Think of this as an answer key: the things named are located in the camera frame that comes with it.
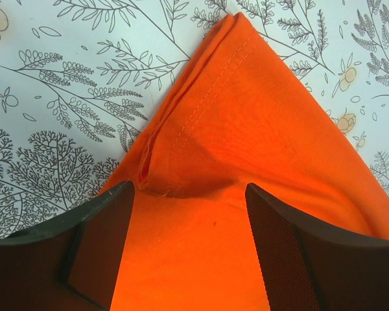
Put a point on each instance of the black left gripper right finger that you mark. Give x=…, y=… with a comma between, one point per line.
x=308, y=264

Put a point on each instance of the orange t shirt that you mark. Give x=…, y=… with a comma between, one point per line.
x=236, y=115

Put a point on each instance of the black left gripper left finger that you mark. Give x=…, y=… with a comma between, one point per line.
x=71, y=261

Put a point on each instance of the floral patterned table mat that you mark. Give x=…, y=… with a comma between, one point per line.
x=80, y=79

